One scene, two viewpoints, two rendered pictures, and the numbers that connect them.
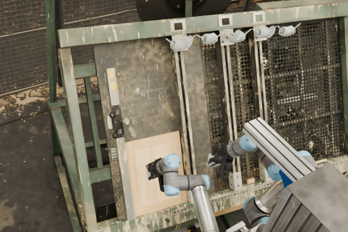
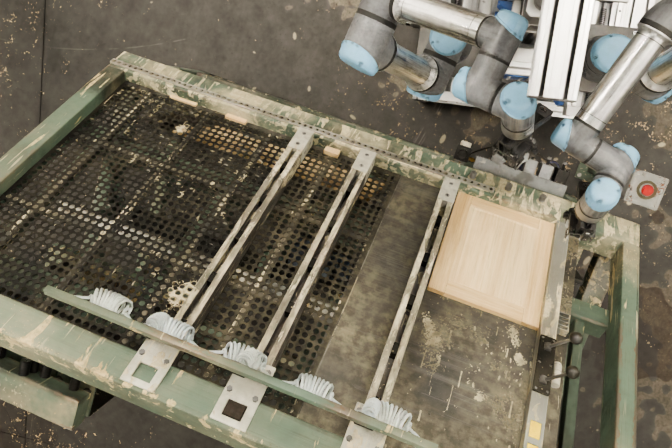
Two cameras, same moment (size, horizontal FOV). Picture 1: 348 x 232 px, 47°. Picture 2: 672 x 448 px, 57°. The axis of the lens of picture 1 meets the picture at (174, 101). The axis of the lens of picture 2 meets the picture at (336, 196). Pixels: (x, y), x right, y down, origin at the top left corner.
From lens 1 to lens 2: 146 cm
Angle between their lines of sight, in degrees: 35
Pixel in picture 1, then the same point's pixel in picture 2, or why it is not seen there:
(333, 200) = not seen: outside the picture
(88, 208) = (633, 274)
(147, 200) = (525, 230)
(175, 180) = (618, 162)
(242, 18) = (187, 394)
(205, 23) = (285, 434)
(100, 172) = (585, 314)
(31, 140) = not seen: outside the picture
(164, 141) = (461, 287)
